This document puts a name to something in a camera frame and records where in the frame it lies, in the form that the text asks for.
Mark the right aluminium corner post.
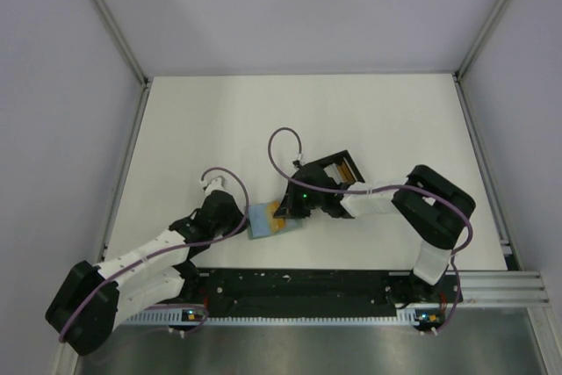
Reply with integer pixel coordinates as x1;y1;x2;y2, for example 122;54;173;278
454;0;544;80

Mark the aluminium corner post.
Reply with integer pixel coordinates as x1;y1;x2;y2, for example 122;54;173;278
65;0;151;86
454;0;544;80

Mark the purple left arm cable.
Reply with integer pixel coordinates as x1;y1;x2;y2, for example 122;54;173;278
58;166;250;344

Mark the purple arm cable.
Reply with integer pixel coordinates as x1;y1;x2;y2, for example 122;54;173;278
267;127;474;328
58;166;250;344

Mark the black card box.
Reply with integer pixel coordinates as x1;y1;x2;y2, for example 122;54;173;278
315;150;364;184

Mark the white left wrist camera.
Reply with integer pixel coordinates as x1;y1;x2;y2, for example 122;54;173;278
199;176;226;196

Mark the aluminium front frame rail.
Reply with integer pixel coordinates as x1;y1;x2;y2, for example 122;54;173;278
459;271;550;308

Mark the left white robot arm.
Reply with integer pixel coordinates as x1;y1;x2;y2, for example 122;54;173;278
46;189;249;356

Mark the green card holder wallet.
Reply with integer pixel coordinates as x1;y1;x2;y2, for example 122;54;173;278
248;200;303;240

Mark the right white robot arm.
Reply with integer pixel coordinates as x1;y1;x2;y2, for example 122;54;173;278
272;161;476;301

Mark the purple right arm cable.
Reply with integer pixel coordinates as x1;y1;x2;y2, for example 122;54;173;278
267;127;474;328

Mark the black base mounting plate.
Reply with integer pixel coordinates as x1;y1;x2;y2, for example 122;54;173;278
171;268;458;318

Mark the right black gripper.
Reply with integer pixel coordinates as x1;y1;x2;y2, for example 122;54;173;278
275;178;325;219

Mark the grey slotted cable duct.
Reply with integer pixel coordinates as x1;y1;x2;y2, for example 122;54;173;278
122;308;420;327

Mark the left aluminium corner post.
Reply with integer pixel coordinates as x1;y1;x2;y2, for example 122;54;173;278
65;0;151;86

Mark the gold orange card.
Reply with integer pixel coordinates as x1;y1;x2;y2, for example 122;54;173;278
266;201;286;234

